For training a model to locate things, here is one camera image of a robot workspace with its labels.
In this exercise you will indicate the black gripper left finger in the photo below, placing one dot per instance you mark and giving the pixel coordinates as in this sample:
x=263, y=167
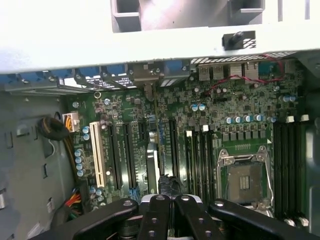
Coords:
x=155, y=220

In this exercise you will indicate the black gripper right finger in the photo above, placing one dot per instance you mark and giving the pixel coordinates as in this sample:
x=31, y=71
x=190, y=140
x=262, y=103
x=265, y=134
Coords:
x=197, y=220

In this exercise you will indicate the CPU socket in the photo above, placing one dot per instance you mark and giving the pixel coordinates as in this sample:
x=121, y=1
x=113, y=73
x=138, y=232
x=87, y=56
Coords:
x=246, y=180

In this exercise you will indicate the long black expansion slot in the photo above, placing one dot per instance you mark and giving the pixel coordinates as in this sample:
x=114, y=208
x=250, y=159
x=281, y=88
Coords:
x=174, y=150
x=115, y=157
x=130, y=155

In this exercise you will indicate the white expansion slot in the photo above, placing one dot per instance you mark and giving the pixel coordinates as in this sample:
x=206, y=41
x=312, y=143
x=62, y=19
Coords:
x=97, y=155

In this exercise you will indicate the blue expansion slot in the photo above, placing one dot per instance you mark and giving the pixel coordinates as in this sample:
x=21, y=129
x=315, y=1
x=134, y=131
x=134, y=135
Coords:
x=161, y=132

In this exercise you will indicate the short black expansion slot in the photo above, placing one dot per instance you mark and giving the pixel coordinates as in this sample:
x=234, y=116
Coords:
x=143, y=130

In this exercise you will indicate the green motherboard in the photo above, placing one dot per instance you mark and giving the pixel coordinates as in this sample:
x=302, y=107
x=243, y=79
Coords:
x=175, y=105

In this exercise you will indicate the white power connector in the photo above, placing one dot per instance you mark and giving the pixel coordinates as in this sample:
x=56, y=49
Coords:
x=73, y=122

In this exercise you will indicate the blue card retention clip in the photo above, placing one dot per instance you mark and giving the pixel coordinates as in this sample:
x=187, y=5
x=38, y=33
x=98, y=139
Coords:
x=173, y=67
x=115, y=70

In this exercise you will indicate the open black PC case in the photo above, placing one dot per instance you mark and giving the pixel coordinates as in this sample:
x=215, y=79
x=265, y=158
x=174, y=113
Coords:
x=150, y=52

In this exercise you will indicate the black case lock slider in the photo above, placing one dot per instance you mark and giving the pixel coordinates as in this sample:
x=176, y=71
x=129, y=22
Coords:
x=237, y=40

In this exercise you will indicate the grey parts rack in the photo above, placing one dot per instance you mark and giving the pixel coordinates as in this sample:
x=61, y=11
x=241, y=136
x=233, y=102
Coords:
x=175, y=15

